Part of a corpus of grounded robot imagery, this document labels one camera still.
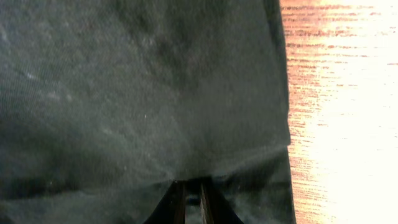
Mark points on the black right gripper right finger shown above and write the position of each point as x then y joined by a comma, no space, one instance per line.
215,209

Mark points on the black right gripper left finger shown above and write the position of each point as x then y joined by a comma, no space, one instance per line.
172,207

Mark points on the black t-shirt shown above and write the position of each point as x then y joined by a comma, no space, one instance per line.
105,103

